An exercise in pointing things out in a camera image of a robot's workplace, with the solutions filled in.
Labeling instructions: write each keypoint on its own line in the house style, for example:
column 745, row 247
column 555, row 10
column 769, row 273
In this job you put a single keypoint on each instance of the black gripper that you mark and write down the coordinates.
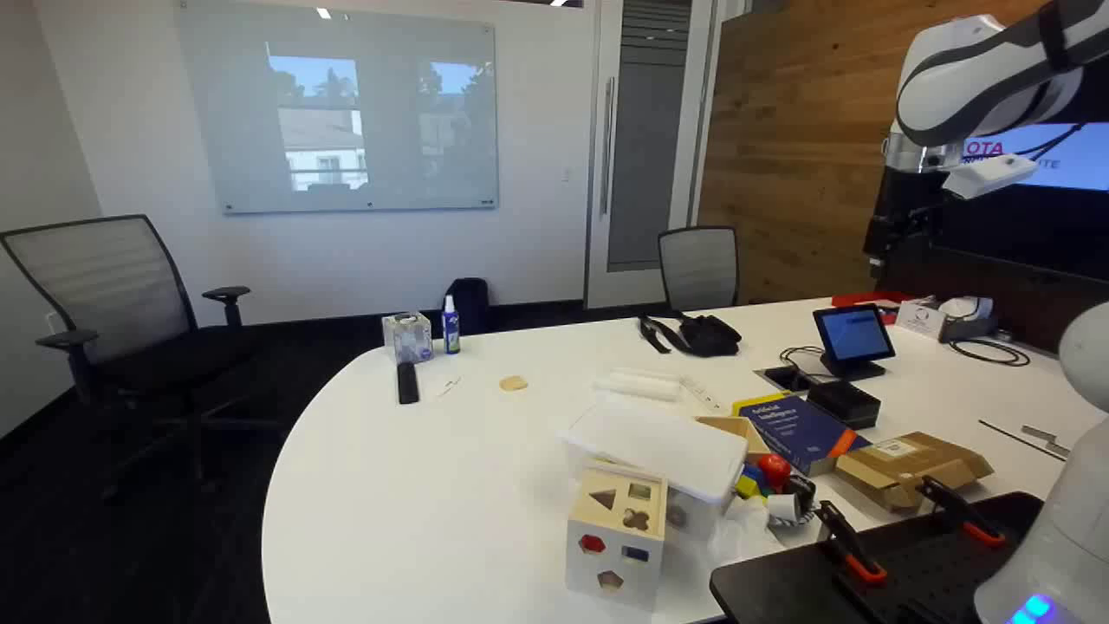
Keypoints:
column 902, row 218

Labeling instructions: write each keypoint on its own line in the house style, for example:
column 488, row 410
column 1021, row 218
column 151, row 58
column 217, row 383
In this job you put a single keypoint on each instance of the wooden cube lid with holes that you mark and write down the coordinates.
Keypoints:
column 622, row 504

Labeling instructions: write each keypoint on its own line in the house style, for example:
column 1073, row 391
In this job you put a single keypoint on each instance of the wooden shape sorter cube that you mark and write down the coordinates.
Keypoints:
column 610, row 567

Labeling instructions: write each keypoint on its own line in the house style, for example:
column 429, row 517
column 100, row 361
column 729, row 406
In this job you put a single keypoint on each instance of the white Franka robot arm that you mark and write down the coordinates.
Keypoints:
column 971, row 71

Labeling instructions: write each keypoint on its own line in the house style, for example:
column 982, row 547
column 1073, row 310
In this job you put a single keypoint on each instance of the red flat object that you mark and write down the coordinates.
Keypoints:
column 865, row 300

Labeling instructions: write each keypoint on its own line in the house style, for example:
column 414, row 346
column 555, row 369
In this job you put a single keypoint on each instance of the black tablet on stand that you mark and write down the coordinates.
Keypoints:
column 854, row 335

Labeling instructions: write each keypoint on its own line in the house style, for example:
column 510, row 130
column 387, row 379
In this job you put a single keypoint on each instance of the small black box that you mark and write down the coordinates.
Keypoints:
column 843, row 403

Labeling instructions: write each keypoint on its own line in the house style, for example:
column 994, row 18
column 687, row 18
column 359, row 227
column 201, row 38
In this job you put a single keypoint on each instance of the grey framed black pad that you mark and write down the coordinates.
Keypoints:
column 783, row 379

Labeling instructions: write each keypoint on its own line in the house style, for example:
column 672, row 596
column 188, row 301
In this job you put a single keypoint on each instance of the grey mesh office chair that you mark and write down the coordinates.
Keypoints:
column 697, row 263

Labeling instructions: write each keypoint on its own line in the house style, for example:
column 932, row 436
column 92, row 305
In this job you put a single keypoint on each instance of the blue book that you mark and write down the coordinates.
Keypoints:
column 797, row 431

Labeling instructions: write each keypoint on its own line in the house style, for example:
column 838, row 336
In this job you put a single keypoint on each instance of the brown cardboard box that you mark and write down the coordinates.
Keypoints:
column 913, row 465

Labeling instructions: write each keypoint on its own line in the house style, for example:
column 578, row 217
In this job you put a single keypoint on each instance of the grey metal strip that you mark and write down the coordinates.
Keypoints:
column 1027, row 436

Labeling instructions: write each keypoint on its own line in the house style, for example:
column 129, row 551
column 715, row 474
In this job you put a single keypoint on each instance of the frosted glass door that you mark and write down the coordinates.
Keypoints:
column 645, row 138

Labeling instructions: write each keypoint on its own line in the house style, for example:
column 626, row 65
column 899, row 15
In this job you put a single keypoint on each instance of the bowl of coloured toys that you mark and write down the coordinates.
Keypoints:
column 774, row 471

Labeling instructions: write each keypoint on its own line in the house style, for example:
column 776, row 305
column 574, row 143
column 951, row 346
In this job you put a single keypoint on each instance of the white folded cloth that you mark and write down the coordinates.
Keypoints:
column 643, row 387

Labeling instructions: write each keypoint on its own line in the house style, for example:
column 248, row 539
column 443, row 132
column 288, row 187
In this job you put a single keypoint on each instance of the white plastic lidded container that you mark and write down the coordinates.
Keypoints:
column 659, row 446

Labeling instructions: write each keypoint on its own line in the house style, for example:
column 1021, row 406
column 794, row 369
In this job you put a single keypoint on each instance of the black mounting board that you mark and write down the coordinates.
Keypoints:
column 783, row 583

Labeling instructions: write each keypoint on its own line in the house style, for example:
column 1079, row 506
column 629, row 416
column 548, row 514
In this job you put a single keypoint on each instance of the black backpack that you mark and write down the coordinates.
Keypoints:
column 467, row 301

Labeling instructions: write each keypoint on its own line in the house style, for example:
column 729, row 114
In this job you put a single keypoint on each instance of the blue spray bottle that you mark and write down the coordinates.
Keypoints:
column 452, row 330

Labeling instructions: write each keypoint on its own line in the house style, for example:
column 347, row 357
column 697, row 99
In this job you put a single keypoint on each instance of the clear plastic tissue container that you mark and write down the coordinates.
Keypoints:
column 407, row 336

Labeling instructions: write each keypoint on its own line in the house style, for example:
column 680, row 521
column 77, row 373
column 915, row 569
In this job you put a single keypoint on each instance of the black remote control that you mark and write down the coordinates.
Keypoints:
column 407, row 383

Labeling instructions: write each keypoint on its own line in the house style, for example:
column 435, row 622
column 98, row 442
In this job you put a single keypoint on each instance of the black mesh office chair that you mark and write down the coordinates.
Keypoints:
column 109, row 287

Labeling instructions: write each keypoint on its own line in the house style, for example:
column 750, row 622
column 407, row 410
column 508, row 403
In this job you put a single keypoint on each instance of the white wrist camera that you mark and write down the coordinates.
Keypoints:
column 987, row 175

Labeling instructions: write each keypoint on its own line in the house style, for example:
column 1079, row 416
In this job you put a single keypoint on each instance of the wall mounted TV screen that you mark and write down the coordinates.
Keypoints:
column 1039, row 227

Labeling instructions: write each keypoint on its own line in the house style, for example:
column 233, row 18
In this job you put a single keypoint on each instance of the glass whiteboard on wall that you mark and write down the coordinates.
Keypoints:
column 231, row 106

